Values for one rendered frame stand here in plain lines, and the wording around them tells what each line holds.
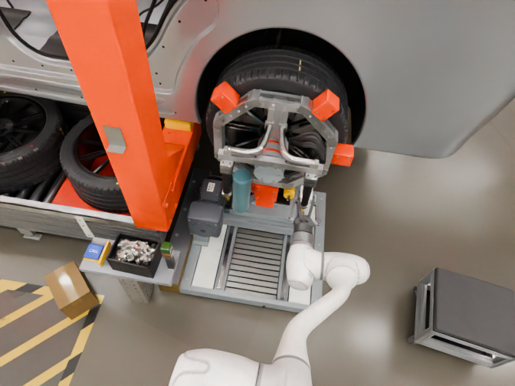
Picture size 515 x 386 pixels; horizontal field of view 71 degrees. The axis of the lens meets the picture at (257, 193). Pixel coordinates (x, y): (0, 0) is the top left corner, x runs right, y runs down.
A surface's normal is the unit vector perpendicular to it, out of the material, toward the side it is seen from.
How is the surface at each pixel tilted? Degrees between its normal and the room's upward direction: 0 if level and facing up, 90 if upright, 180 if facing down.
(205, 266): 0
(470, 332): 0
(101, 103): 90
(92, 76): 90
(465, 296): 0
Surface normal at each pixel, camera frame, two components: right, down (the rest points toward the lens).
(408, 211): 0.07, -0.59
